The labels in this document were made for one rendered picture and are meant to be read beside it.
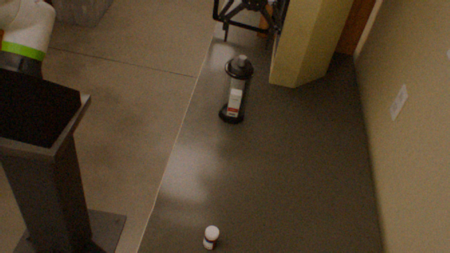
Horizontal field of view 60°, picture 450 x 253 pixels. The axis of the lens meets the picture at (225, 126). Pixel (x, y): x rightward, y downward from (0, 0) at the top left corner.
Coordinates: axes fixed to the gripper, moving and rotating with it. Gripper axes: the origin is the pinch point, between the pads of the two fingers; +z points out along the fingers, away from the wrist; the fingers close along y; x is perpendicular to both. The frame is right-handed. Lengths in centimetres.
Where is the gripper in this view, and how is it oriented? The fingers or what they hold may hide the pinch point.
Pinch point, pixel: (246, 40)
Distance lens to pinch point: 131.7
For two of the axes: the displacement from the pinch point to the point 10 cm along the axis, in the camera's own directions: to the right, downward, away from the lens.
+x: -1.6, 6.7, -7.2
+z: -1.3, 7.1, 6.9
